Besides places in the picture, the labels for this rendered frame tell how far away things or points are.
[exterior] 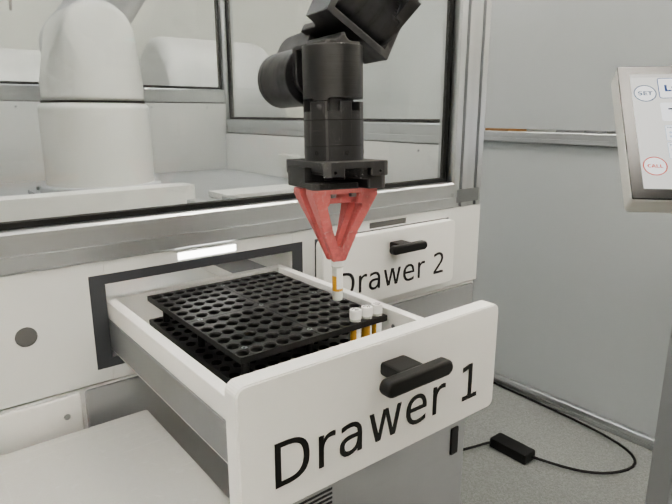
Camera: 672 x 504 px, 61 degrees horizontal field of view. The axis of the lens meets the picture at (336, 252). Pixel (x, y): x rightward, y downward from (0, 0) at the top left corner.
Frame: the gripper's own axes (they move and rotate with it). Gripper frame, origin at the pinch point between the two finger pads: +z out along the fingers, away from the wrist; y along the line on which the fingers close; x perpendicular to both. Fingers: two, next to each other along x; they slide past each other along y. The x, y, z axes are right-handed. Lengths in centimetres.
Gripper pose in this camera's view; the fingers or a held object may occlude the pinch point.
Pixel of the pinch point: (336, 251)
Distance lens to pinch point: 56.8
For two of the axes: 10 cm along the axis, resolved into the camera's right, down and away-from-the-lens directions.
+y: 4.2, 1.8, -8.9
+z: 0.2, 9.8, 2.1
